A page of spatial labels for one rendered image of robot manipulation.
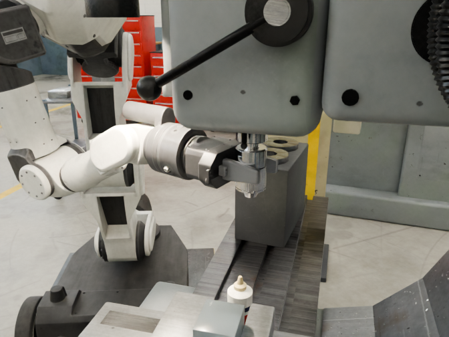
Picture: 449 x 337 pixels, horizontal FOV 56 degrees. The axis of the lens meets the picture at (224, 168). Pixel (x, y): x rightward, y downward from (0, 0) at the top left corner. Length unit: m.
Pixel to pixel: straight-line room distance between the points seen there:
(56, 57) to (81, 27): 11.02
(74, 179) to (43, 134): 0.12
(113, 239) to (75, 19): 0.80
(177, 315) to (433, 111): 0.40
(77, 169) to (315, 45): 0.54
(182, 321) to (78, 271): 1.11
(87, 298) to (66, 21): 0.90
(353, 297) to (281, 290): 1.68
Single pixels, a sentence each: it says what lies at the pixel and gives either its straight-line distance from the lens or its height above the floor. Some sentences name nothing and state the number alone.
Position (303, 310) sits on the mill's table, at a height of 0.96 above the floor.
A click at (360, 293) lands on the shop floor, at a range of 2.55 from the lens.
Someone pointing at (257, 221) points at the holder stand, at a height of 1.02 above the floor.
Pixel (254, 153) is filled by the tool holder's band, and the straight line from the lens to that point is 0.60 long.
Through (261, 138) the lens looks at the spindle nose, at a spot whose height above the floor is 1.29.
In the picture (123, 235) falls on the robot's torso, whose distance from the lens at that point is 1.48.
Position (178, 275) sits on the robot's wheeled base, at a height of 0.57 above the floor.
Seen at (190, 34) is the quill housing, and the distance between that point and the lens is 0.51.
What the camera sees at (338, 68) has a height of 1.40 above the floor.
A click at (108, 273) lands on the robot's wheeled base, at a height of 0.57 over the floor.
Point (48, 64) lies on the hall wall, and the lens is 12.15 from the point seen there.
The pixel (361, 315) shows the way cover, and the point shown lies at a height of 0.90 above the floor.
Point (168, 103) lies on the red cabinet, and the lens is 5.72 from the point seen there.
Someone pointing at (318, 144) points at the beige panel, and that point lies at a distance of 2.40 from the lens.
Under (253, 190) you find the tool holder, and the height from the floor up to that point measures 1.21.
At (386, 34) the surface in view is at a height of 1.43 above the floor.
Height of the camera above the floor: 1.45
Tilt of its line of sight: 20 degrees down
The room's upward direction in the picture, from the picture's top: straight up
